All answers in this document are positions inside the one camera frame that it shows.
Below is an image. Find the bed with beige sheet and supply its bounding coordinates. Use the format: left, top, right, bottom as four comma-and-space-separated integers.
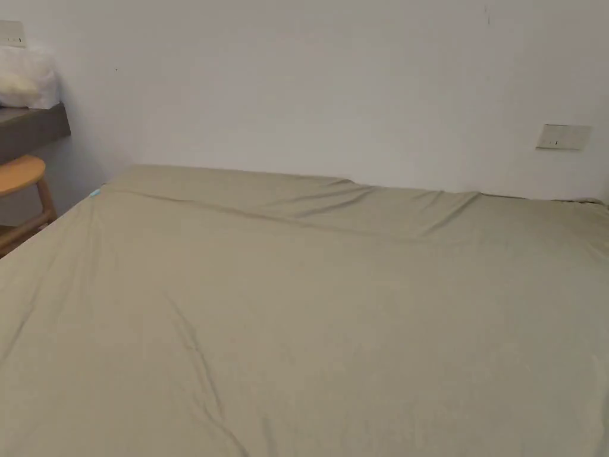
0, 164, 609, 457

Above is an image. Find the round wooden stool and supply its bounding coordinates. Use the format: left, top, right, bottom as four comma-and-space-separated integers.
0, 155, 58, 258

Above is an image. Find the white plastic bag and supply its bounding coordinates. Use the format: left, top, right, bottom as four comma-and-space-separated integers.
0, 44, 61, 111

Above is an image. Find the white wall socket plate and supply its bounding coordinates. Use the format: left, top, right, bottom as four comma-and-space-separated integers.
0, 20, 29, 50
535, 123, 592, 152

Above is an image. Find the grey wall shelf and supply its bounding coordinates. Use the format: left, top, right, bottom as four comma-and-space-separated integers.
0, 103, 72, 165

